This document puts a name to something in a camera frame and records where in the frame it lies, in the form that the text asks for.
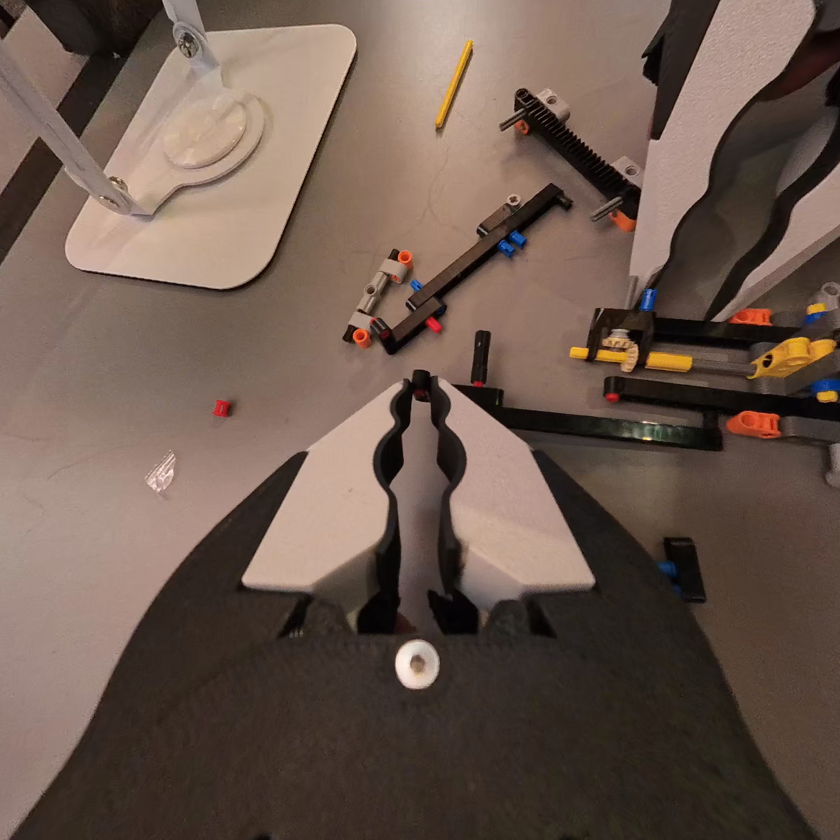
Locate yellow lego axle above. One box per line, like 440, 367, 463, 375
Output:
435, 39, 475, 131

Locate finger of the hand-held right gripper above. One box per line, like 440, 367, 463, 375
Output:
709, 141, 840, 322
629, 0, 840, 311

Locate clear plastic scrap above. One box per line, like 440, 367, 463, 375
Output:
143, 449, 177, 497

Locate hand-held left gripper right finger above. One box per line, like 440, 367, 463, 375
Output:
430, 378, 597, 626

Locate large black yellow lego assembly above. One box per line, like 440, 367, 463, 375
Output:
568, 282, 840, 488

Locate black rack lego assembly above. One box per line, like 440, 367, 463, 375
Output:
499, 87, 641, 232

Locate black lego piece blue pins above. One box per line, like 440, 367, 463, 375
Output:
658, 536, 708, 603

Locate dark chair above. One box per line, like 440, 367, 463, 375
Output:
39, 0, 165, 59

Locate black grey orange lego assembly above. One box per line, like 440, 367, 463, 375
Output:
341, 184, 573, 357

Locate long black lego beam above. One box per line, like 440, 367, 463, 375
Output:
451, 384, 725, 452

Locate white stand with base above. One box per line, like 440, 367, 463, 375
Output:
0, 0, 358, 291

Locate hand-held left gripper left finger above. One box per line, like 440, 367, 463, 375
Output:
241, 378, 416, 632

